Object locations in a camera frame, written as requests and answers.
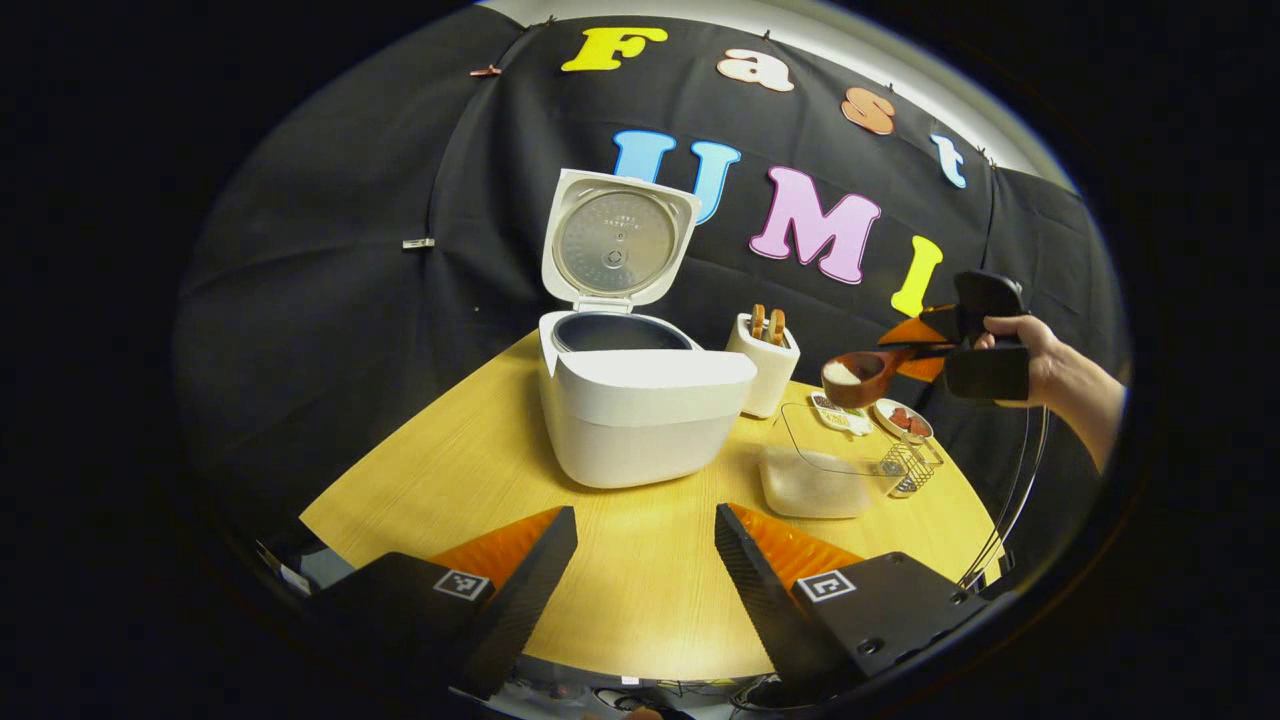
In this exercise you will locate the brown wooden spoon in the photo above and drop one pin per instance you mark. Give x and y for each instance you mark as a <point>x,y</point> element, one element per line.
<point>870,385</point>

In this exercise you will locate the white toaster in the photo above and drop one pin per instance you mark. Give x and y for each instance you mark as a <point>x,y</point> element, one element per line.
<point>765,380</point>

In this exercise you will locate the clear plastic box lid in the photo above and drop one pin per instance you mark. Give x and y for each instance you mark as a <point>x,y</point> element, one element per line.
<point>830,440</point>

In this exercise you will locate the white rice cooker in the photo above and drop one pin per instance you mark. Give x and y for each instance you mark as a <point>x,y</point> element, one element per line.
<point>640,420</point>

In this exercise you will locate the white round plate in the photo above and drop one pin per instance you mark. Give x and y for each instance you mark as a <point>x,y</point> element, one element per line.
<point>885,420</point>

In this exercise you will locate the white divided grain dish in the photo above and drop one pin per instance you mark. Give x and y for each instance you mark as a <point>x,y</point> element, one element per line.
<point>835,415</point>

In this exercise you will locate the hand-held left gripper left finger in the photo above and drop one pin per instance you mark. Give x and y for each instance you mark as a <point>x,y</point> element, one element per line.
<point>530,590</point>

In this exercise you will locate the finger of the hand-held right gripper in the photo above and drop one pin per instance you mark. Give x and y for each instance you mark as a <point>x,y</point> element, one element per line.
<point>928,368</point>
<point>930,328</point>

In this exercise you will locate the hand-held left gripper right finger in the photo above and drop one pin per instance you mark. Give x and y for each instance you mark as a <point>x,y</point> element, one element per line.
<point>760,590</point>

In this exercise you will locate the scoop of white rice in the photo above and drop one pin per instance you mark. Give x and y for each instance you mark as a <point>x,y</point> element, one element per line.
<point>843,372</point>

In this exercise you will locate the black backdrop cloth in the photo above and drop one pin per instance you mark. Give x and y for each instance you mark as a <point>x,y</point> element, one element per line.
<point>350,250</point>

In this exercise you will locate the toasted bread slice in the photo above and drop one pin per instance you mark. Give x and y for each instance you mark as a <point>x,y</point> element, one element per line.
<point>777,328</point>
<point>758,322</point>

